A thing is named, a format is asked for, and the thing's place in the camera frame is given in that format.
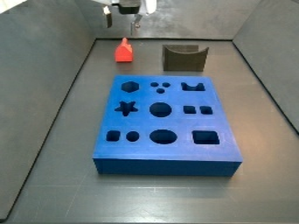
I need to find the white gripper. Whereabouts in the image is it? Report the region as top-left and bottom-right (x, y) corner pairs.
(93, 0), (158, 35)

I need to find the red three prong object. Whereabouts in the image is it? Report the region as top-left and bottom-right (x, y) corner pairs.
(115, 38), (134, 62)

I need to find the black curved fixture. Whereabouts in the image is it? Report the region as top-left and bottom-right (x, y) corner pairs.
(163, 45), (210, 72)

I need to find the blue foam shape board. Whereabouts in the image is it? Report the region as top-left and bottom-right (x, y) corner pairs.
(93, 75), (243, 177)

